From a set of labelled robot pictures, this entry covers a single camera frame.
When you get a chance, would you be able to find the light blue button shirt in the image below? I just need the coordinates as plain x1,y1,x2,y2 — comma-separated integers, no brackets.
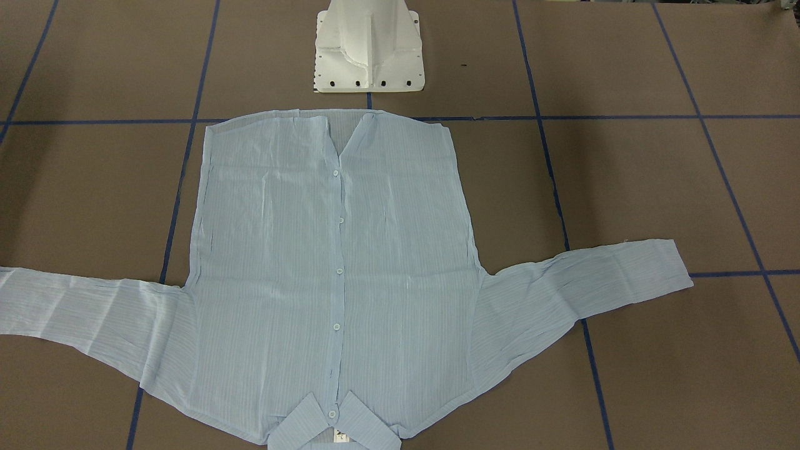
2,110,693,449

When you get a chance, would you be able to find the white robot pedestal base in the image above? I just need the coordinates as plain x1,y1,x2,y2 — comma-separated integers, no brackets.
312,1,426,93

